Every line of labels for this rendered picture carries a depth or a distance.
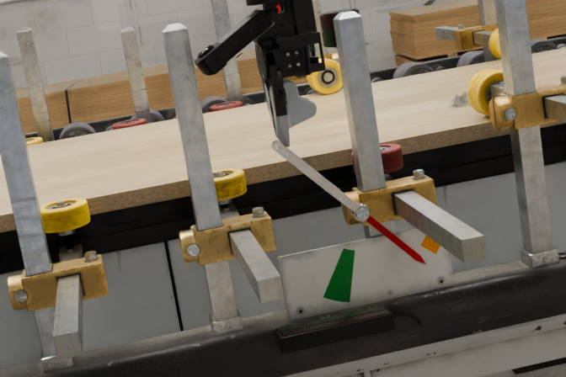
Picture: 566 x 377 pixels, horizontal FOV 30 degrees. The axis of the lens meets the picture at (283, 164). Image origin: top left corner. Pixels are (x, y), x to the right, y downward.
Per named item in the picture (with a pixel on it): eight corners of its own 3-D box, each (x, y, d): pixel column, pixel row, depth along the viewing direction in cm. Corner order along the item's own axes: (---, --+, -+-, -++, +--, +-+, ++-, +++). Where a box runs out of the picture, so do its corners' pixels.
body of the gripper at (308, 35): (327, 75, 142) (312, -14, 140) (264, 87, 141) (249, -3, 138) (315, 71, 150) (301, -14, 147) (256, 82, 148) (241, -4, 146)
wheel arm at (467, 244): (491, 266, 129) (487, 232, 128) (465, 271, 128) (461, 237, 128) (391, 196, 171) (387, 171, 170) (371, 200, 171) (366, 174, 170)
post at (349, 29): (405, 323, 161) (360, 10, 152) (383, 328, 160) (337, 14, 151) (398, 316, 164) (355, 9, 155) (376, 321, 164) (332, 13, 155)
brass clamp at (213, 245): (277, 251, 154) (272, 218, 153) (186, 270, 152) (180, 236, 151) (270, 241, 160) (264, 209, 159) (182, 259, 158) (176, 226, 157)
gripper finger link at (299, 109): (324, 143, 144) (313, 76, 143) (282, 151, 143) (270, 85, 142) (319, 140, 147) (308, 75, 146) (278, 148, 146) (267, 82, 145)
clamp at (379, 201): (438, 211, 158) (434, 178, 157) (351, 229, 156) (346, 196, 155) (426, 204, 164) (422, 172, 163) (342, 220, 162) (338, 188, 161)
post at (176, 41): (242, 343, 157) (186, 22, 147) (219, 348, 156) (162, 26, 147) (239, 336, 160) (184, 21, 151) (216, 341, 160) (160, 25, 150)
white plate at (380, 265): (455, 286, 160) (446, 223, 158) (289, 321, 156) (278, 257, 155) (453, 284, 161) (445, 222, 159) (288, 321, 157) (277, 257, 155)
